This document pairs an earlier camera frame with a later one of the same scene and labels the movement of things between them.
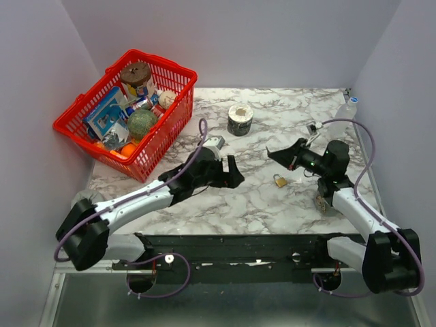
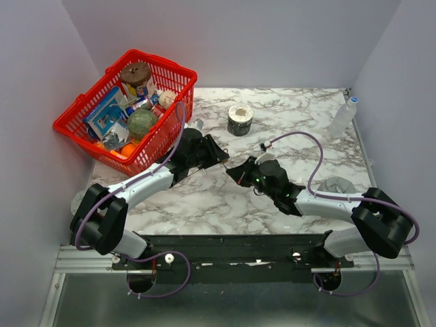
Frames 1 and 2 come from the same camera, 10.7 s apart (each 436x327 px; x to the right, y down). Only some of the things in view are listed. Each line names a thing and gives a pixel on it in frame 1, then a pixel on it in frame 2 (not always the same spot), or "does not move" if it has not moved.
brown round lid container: (135, 73) does not move
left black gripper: (230, 179) → (214, 152)
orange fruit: (127, 149) does not move
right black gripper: (291, 157) → (240, 173)
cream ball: (166, 98) does not move
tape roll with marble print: (239, 120) does not move
